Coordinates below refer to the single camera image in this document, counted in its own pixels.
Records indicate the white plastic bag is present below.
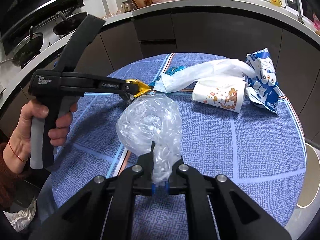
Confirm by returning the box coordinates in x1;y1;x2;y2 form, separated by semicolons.
153;59;256;93

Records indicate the person's left hand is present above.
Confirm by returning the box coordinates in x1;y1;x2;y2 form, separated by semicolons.
9;99;79;175

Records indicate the white round trash bin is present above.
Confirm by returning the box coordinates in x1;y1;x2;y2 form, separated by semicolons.
297;144;320;209

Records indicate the yellow duck cup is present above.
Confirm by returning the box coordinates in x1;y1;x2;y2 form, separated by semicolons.
270;0;283;7

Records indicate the black pan on stove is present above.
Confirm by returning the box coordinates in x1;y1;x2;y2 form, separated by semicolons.
53;11;87;36

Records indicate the blue foil wrapper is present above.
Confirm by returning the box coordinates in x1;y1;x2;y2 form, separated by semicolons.
149;66;185;87

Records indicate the black wok on stove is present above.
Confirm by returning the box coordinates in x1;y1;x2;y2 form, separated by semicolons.
11;27;43;68

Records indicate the blue white cartoon wrapper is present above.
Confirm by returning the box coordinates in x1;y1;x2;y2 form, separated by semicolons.
245;48;280;113

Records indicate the white cartoon paper cup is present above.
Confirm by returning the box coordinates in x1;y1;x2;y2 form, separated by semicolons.
191;79;246;113

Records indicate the clear plastic bag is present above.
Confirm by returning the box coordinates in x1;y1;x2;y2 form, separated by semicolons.
116;94;182;185

